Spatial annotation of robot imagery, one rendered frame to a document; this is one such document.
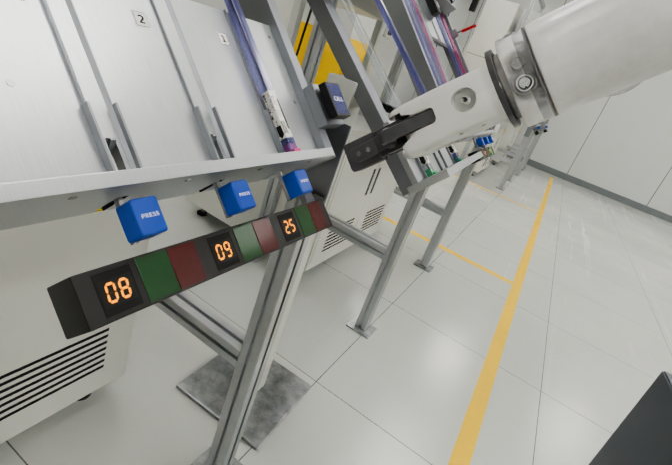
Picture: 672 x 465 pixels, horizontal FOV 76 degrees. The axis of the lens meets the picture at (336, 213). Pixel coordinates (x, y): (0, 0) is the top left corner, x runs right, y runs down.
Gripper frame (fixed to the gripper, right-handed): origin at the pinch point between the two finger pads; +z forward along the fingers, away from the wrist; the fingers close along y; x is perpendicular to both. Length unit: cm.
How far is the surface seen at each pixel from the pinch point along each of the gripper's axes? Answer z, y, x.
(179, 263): 10.9, -19.5, -4.2
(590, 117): -46, 749, -10
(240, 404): 46, 10, -32
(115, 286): 10.9, -25.4, -4.2
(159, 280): 10.9, -21.9, -5.0
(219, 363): 76, 32, -31
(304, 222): 11.0, -0.2, -4.7
